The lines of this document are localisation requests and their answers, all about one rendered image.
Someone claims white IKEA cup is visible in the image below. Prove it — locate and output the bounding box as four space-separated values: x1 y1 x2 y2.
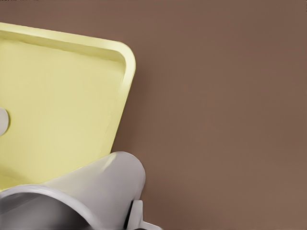
0 150 164 230
0 107 11 136

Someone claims pale yellow rectangular tray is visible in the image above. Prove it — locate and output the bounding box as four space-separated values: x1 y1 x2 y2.
0 22 137 192

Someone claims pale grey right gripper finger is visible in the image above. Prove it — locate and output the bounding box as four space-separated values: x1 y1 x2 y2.
129 199 145 229

